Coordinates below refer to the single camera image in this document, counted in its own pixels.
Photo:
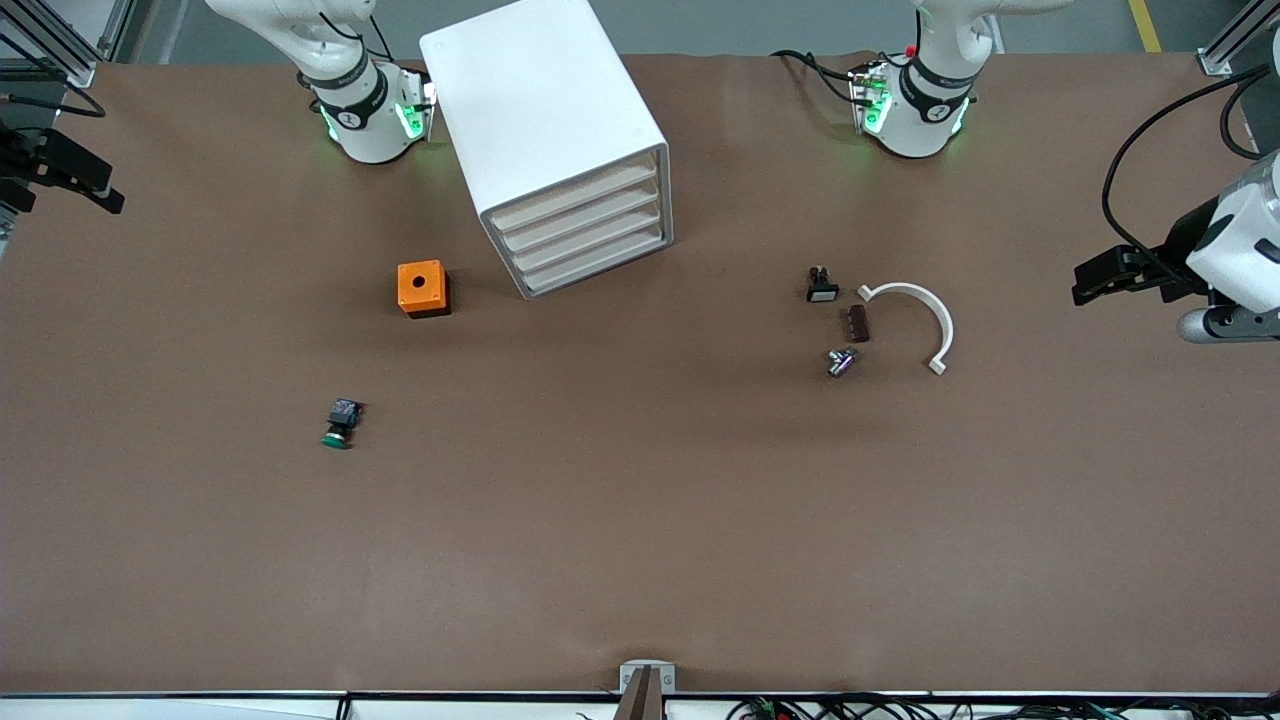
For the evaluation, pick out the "white plastic drawer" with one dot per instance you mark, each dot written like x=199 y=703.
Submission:
x=592 y=260
x=577 y=194
x=586 y=239
x=581 y=217

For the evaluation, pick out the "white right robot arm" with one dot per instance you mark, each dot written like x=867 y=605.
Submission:
x=350 y=120

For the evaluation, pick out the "brown table mat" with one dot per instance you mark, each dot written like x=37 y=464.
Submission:
x=640 y=550

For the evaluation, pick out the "orange button enclosure box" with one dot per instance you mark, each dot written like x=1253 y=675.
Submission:
x=410 y=290

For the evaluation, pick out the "green mushroom push button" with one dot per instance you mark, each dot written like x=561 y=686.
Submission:
x=343 y=412

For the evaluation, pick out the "black square white-faced push button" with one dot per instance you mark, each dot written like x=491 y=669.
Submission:
x=822 y=293

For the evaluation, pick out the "dark brown cylinder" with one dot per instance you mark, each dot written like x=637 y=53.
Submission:
x=857 y=325

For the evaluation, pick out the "white drawer cabinet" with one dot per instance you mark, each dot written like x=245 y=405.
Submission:
x=540 y=100

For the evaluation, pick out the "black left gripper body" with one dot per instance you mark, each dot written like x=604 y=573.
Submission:
x=1180 y=252

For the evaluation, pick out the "white table edge rail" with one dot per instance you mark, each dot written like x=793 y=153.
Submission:
x=200 y=708

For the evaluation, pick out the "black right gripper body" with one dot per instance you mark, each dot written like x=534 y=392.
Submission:
x=30 y=160

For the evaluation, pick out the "chrome metal valve fitting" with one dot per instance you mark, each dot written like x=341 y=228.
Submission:
x=840 y=365

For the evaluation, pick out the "aluminium frame profile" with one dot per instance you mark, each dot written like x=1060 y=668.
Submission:
x=1225 y=50
x=60 y=40

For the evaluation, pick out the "grey metal bracket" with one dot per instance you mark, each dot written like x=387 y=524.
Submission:
x=647 y=680

